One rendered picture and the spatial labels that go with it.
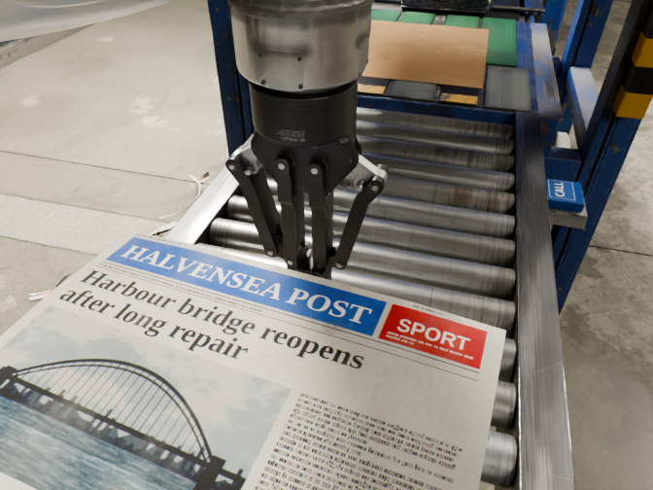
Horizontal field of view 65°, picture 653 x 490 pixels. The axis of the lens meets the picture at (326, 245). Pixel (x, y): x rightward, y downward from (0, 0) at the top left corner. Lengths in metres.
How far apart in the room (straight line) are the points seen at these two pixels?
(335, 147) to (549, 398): 0.37
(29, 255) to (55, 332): 1.91
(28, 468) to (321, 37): 0.27
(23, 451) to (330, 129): 0.25
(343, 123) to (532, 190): 0.60
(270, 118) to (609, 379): 1.54
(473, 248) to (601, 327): 1.19
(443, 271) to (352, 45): 0.45
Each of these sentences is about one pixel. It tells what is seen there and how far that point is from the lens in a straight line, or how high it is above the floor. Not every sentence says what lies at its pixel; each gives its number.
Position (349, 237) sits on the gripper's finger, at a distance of 0.41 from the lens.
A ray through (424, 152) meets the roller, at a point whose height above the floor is 0.80.
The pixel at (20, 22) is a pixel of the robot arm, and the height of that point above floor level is 1.21.
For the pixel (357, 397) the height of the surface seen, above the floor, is 1.03.
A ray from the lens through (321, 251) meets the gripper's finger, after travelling 0.43.
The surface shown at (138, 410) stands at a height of 1.03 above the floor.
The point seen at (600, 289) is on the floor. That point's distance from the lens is 2.06.
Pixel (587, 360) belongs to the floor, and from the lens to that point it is 1.79.
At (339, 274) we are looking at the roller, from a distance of 0.69.
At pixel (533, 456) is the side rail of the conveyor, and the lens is 0.56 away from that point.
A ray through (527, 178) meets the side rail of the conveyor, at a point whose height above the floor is 0.80.
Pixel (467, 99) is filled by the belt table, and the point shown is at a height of 0.80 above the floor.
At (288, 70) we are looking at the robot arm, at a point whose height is 1.15.
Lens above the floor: 1.27
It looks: 39 degrees down
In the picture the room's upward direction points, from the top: straight up
